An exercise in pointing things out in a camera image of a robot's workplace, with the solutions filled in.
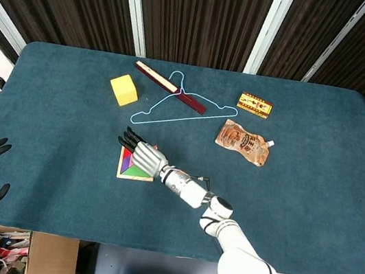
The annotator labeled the brown cardboard box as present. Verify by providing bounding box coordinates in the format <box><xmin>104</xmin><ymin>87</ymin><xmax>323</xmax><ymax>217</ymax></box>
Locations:
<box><xmin>0</xmin><ymin>226</ymin><xmax>81</xmax><ymax>274</ymax></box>

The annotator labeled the light blue wire hanger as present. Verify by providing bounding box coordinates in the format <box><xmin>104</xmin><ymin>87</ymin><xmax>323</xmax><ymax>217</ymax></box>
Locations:
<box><xmin>129</xmin><ymin>64</ymin><xmax>244</xmax><ymax>140</ymax></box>

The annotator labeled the yellow cube block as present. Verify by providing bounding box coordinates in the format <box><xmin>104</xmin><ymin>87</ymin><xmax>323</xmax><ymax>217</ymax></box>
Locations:
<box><xmin>106</xmin><ymin>71</ymin><xmax>143</xmax><ymax>109</ymax></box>

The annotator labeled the orange spouted food pouch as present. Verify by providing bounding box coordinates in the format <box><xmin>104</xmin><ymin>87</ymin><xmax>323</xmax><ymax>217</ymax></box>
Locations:
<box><xmin>212</xmin><ymin>117</ymin><xmax>278</xmax><ymax>169</ymax></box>

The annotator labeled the teal table cloth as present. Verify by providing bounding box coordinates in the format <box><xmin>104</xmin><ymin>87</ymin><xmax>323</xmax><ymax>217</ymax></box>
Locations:
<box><xmin>0</xmin><ymin>34</ymin><xmax>365</xmax><ymax>274</ymax></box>

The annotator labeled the dark red long stick box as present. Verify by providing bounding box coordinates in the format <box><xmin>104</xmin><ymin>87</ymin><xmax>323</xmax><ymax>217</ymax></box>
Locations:
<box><xmin>129</xmin><ymin>60</ymin><xmax>213</xmax><ymax>116</ymax></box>

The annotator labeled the yellow red small carton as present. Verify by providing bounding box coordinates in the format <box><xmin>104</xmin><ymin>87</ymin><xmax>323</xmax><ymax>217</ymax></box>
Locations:
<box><xmin>235</xmin><ymin>91</ymin><xmax>276</xmax><ymax>121</ymax></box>

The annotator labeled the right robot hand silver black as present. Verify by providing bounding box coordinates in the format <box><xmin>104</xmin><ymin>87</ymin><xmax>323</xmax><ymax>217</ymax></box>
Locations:
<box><xmin>113</xmin><ymin>125</ymin><xmax>174</xmax><ymax>180</ymax></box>

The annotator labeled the wooden tangram puzzle tray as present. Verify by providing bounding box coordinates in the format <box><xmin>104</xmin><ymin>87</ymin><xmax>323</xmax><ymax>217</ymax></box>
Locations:
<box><xmin>116</xmin><ymin>144</ymin><xmax>159</xmax><ymax>185</ymax></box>

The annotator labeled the green triangle tangram piece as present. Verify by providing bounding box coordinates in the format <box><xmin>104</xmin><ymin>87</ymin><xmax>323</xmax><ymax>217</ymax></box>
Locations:
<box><xmin>121</xmin><ymin>164</ymin><xmax>154</xmax><ymax>179</ymax></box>

